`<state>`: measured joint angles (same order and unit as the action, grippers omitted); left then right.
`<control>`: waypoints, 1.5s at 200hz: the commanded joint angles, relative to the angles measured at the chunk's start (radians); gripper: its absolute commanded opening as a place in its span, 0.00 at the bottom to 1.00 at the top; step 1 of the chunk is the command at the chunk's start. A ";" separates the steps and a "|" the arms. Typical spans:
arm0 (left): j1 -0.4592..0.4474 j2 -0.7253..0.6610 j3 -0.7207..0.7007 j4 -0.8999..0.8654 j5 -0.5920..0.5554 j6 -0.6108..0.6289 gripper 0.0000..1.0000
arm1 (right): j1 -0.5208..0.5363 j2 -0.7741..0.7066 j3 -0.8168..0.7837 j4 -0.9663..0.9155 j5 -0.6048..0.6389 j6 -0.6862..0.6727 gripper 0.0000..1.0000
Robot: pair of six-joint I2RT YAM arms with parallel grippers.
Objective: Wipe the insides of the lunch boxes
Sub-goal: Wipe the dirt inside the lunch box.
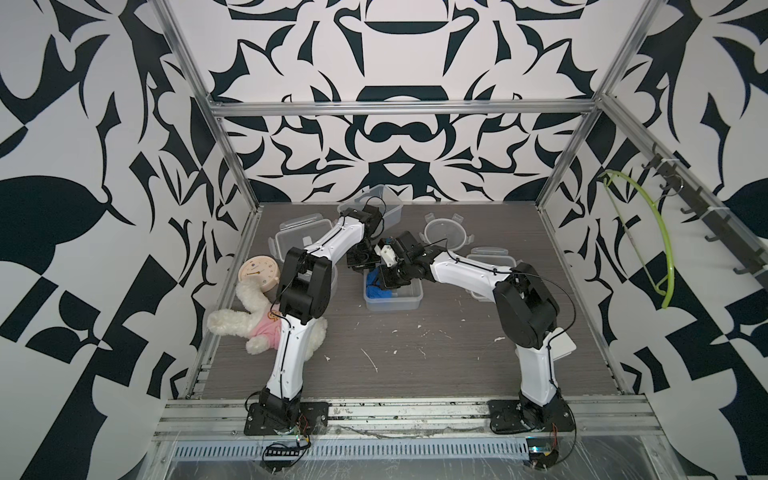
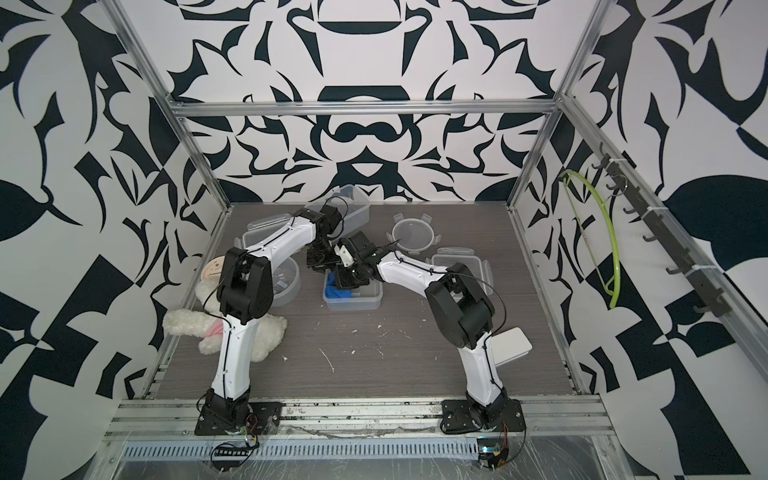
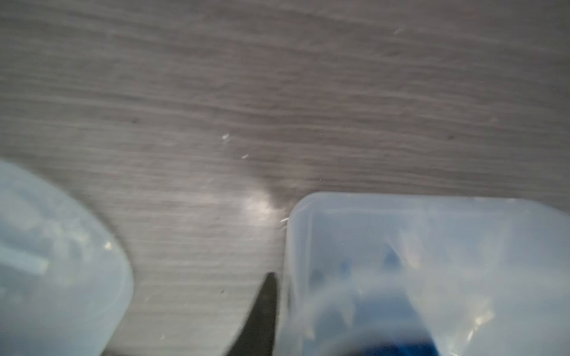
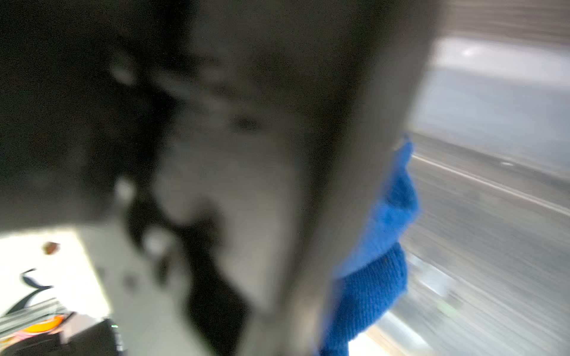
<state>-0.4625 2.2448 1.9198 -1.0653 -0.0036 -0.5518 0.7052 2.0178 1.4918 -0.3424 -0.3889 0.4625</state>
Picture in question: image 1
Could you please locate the blue microfiber cloth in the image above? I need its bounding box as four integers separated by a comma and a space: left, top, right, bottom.
365, 268, 395, 299

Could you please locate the round clear lunch box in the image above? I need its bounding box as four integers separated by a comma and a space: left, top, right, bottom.
327, 265, 338, 297

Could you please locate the square clear lunch box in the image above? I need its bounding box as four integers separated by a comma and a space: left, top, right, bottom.
363, 270, 424, 313

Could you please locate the round clear lunch box lid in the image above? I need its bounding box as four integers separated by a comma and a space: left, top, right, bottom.
419, 213, 475, 251

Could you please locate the tall rectangular clear lunch box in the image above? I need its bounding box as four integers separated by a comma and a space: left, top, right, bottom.
337, 184, 404, 233

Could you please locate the clear rectangular lunch box lid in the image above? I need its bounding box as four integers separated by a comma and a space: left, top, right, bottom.
268, 213, 333, 262

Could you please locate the square clear lunch box lid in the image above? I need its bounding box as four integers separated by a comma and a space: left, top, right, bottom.
466, 247, 518, 271

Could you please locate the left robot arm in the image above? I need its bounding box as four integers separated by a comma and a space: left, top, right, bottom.
258, 206, 383, 424

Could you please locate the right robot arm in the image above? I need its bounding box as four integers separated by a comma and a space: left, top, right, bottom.
373, 232, 576, 434

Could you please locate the white plush toy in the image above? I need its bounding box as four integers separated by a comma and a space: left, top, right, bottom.
206, 278, 330, 355

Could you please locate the white flat box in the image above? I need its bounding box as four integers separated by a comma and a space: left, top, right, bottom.
547, 327, 577, 361

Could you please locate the green bow saw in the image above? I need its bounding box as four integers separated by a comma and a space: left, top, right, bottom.
600, 169, 677, 310

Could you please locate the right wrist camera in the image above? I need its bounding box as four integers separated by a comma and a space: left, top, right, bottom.
374, 239, 399, 268

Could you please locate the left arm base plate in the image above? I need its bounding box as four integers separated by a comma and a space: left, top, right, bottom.
243, 402, 330, 436

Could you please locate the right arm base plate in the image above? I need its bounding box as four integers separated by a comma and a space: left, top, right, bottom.
487, 396, 576, 435

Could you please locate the black wall hook rack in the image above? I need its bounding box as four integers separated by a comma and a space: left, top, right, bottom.
643, 143, 767, 289

